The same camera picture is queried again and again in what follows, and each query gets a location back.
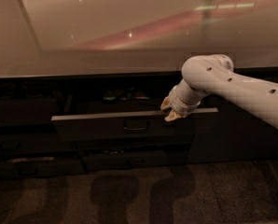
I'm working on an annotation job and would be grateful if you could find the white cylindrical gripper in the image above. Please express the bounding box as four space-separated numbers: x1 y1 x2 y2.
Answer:
160 79 202 122

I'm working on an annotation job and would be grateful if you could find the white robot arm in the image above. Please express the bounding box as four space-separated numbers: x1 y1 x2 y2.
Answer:
160 54 278 129

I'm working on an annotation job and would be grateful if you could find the green snack bag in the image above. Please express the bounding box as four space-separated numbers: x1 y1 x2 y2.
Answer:
103 90 150 101

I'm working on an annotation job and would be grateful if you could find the dark grey cabinet door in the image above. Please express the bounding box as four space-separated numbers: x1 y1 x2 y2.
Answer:
185 91 278 164

